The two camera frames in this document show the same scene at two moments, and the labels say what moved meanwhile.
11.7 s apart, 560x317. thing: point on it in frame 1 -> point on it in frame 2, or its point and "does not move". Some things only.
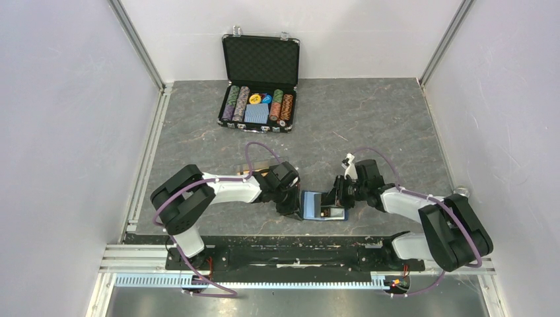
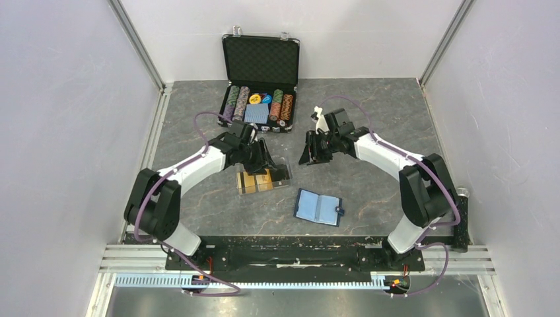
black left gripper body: [286, 199] -> [253, 157]
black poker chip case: [263, 74] does not move
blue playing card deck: [256, 113] does not move
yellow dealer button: [255, 99] does not move
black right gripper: [339, 184] -> [312, 154]
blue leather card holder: [312, 209] does not move
